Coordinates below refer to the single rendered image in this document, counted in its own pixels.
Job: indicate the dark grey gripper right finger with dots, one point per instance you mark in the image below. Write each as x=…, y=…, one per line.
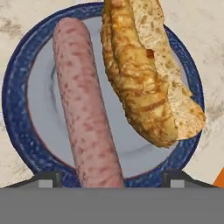
x=175, y=178

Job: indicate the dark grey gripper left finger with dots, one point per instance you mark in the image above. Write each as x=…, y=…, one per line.
x=49, y=178

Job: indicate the blue rimmed white bowl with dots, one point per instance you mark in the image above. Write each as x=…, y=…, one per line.
x=43, y=110

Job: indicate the pink sausage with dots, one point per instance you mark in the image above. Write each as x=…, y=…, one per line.
x=84, y=110

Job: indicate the golden brown bun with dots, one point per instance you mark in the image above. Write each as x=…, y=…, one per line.
x=140, y=75

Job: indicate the orange object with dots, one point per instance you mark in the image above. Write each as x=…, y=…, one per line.
x=219, y=179

